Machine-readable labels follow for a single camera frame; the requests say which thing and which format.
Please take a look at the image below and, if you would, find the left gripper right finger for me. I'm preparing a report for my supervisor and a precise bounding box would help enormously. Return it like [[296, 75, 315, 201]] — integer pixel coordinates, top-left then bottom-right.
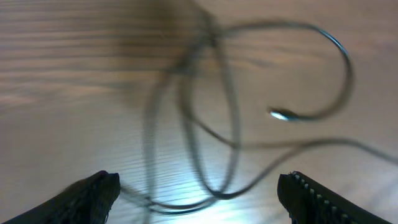
[[277, 171, 391, 224]]

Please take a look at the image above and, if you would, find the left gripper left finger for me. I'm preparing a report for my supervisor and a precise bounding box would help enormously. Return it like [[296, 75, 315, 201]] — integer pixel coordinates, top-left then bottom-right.
[[4, 170, 121, 224]]

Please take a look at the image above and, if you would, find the black usb cable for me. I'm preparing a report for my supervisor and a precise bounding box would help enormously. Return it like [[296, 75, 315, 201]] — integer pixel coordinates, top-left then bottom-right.
[[174, 19, 355, 123], [119, 18, 398, 217]]

